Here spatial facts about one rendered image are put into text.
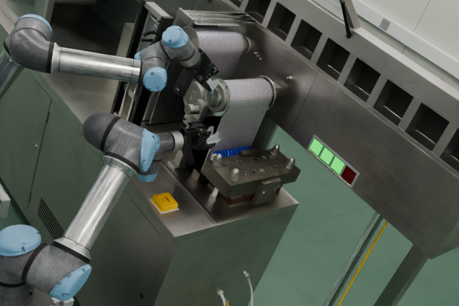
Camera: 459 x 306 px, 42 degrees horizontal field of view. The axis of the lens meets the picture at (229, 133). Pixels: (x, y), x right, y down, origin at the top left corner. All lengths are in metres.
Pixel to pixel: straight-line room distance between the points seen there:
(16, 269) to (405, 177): 1.30
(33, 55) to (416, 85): 1.24
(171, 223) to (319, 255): 1.87
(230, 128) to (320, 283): 1.60
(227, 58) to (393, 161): 0.79
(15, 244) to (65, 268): 0.15
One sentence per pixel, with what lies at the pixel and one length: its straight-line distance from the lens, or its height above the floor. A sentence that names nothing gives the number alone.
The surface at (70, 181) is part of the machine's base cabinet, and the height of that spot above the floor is 0.58.
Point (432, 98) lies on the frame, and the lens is 2.11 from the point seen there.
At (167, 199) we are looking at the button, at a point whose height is 0.92.
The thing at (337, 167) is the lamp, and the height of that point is 1.18.
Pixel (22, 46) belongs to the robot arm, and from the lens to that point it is 1.91.
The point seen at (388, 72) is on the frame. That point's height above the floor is 1.60.
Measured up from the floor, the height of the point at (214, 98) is 1.25.
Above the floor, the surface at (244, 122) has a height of 1.16.
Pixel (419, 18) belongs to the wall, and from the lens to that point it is 4.81.
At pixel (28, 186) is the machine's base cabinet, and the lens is 3.16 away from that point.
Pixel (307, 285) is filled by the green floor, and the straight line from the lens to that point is 3.64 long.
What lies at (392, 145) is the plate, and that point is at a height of 1.39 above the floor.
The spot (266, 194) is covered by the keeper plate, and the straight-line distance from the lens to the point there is 2.40.
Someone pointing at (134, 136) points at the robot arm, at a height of 1.31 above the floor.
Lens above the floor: 2.25
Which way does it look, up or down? 29 degrees down
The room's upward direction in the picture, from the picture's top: 22 degrees clockwise
